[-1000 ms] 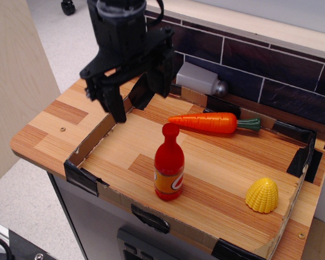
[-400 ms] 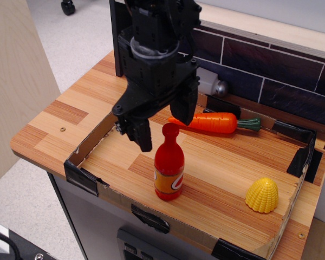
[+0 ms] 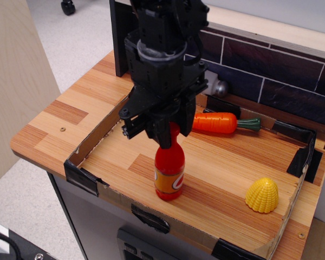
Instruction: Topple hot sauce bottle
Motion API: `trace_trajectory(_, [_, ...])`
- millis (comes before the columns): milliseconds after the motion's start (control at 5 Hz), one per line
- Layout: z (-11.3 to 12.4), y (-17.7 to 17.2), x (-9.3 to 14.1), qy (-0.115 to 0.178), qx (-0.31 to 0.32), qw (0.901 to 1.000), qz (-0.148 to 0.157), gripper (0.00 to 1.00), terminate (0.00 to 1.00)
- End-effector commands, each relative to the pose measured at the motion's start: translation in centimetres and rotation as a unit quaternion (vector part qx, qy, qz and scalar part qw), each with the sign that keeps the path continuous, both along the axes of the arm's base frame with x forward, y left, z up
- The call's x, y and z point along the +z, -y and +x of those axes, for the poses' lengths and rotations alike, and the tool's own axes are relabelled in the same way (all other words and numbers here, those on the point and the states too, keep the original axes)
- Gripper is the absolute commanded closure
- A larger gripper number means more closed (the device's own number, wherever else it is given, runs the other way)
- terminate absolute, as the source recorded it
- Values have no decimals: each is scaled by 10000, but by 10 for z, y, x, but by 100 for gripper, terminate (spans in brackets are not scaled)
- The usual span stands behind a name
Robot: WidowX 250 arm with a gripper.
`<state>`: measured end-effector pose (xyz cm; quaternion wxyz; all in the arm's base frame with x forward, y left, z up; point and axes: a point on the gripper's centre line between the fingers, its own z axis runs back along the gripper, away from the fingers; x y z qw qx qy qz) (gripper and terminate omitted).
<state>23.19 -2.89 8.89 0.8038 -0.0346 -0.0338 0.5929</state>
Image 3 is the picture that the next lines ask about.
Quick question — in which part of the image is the black chair caster wheel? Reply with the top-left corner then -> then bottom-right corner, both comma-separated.
61,0 -> 76,16

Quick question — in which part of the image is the orange plastic toy carrot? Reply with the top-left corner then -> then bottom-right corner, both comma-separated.
192,112 -> 261,134

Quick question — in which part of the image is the red hot sauce bottle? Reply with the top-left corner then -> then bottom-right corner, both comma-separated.
154,122 -> 185,201

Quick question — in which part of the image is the cardboard fence with black tape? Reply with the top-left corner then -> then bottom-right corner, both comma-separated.
64,101 -> 323,259

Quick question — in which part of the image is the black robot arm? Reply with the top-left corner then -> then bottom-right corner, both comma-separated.
119,1 -> 209,149

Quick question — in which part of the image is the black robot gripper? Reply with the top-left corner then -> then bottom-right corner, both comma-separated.
119,29 -> 207,149

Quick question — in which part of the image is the yellow plastic corn piece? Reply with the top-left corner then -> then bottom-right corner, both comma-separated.
245,177 -> 279,213

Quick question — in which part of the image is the grey salt shaker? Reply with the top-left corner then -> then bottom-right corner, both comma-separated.
203,70 -> 229,98

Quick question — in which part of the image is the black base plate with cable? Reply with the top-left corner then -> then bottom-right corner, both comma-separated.
0,231 -> 56,259

